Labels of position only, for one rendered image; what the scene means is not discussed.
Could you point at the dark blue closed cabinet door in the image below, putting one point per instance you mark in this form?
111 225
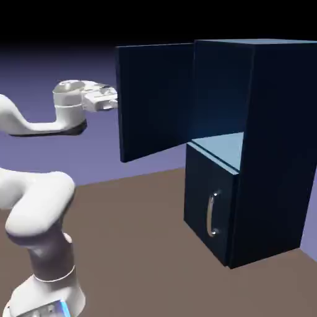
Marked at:
198 198

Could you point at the dark blue cabinet door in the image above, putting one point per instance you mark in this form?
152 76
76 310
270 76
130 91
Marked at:
153 99
198 198

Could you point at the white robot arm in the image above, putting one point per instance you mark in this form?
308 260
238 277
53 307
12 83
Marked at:
37 198

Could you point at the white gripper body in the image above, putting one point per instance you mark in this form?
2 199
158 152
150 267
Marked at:
97 99

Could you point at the dark blue cabinet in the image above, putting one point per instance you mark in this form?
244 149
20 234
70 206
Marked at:
272 148

